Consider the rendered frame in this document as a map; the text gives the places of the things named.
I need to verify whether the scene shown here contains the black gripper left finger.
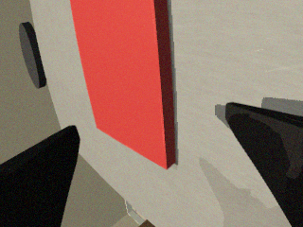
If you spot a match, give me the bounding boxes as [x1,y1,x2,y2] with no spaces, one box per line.
[0,125,80,227]

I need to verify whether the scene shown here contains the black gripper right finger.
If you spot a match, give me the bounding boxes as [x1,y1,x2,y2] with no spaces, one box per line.
[226,101,303,227]

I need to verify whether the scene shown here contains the red panel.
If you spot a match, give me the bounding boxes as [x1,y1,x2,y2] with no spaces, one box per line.
[69,0,175,170]

